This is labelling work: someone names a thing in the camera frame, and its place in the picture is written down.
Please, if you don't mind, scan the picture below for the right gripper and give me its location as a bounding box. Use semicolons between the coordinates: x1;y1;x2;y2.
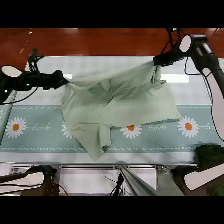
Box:
152;49;186;67

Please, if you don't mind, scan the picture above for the pale green shirt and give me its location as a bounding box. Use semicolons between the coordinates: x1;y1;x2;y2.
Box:
61;59;183;162

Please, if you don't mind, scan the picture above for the silver frame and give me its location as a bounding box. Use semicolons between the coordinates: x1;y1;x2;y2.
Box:
0;161;224;197

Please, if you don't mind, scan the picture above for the dark green garment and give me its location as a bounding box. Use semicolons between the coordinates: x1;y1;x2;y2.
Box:
194;142;224;172

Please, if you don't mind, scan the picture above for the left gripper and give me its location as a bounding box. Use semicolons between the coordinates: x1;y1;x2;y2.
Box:
39;69;70;91

